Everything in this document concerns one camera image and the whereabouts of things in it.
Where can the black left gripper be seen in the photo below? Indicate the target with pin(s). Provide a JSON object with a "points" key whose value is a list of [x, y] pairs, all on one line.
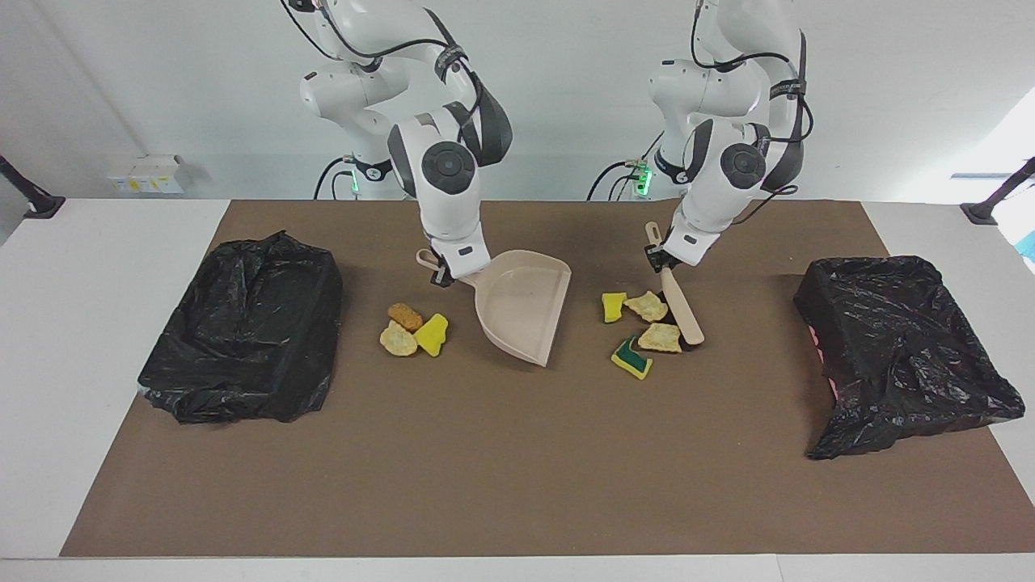
{"points": [[661, 259]]}

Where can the brown peanut shaped piece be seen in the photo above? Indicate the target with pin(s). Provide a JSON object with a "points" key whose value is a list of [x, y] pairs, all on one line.
{"points": [[406, 317]]}

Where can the beige sponge chunk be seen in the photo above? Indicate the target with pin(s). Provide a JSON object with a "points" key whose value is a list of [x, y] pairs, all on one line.
{"points": [[647, 306], [659, 338], [396, 341]]}

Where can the black bag lined pink bin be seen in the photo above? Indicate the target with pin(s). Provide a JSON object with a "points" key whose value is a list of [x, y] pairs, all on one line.
{"points": [[906, 364]]}

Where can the white wall power box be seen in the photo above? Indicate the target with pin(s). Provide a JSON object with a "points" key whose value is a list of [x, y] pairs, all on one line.
{"points": [[145, 174]]}

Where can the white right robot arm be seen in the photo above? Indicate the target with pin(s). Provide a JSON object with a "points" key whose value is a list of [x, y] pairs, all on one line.
{"points": [[445, 170]]}

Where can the beige hand brush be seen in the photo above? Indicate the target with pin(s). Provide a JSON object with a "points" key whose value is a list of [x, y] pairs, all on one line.
{"points": [[683, 311]]}

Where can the teal object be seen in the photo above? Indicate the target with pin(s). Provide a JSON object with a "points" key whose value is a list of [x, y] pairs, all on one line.
{"points": [[1031, 246]]}

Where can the green and yellow sponge piece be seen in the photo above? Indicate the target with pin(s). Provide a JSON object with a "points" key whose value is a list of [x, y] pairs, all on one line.
{"points": [[631, 360]]}

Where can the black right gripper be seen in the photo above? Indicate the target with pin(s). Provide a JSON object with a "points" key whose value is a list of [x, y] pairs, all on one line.
{"points": [[442, 273]]}

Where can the black camera stand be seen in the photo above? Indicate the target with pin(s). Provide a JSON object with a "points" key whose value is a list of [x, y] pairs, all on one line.
{"points": [[982, 212], [40, 206]]}

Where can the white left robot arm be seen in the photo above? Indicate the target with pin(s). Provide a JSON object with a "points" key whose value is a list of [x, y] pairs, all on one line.
{"points": [[720, 186]]}

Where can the beige plastic dustpan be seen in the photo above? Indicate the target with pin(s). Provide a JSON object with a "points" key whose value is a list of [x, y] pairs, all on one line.
{"points": [[525, 307]]}

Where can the brown table mat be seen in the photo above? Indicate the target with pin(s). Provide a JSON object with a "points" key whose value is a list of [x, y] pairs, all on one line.
{"points": [[517, 501]]}

